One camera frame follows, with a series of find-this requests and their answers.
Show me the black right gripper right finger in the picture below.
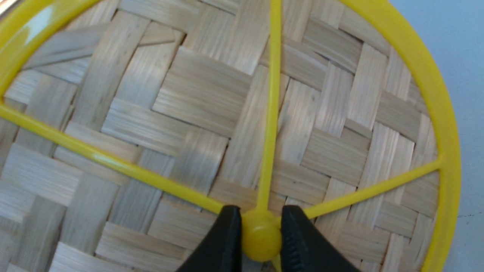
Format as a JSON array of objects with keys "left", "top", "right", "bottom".
[{"left": 281, "top": 205, "right": 359, "bottom": 272}]

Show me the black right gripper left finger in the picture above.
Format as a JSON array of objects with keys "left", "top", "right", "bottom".
[{"left": 177, "top": 205, "right": 242, "bottom": 272}]

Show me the yellow-rimmed woven steamer lid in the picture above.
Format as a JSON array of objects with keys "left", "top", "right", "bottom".
[{"left": 1, "top": 0, "right": 461, "bottom": 272}]

